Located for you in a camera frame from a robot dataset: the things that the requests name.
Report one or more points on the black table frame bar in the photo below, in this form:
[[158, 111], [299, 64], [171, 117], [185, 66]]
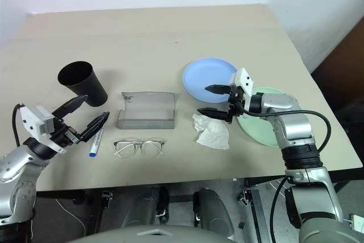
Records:
[[59, 195]]

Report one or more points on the light blue plate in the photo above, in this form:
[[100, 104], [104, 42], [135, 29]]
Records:
[[204, 75]]

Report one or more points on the black tapered cup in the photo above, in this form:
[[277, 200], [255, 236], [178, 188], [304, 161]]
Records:
[[91, 86]]

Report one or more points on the white marker with blue cap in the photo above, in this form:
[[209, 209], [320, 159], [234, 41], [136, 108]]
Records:
[[95, 144]]

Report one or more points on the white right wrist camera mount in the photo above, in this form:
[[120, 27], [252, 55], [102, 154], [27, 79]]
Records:
[[244, 79]]

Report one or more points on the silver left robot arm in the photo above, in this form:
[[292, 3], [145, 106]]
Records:
[[17, 166]]

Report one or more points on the silver toggle clamp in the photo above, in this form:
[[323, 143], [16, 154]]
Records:
[[106, 196], [245, 197]]

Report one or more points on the dark wooden cabinet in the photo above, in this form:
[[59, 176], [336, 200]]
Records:
[[344, 63]]

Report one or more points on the white tissue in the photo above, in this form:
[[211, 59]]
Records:
[[213, 135]]

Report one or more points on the grey robot torso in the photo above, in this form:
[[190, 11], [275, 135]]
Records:
[[176, 234]]

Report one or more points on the dark grey rounded shape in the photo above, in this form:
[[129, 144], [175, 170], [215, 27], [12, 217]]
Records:
[[213, 209], [148, 209]]

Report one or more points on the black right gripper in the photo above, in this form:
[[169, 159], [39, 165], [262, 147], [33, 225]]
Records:
[[236, 100]]

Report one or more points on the grey metal frame rail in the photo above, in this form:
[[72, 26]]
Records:
[[260, 214]]

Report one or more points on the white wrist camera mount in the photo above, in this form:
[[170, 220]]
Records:
[[244, 79], [29, 120]]

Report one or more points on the clear-framed eyeglasses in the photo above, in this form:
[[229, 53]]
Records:
[[141, 143]]

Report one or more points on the light green plate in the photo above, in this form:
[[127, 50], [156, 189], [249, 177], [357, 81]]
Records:
[[256, 129]]

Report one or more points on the grey rectangular sponge block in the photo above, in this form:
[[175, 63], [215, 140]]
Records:
[[148, 112]]

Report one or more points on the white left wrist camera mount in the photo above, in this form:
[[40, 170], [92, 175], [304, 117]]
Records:
[[29, 120]]

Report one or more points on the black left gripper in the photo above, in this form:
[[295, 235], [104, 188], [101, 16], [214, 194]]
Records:
[[66, 136]]

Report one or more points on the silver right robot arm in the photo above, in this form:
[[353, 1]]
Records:
[[295, 129]]

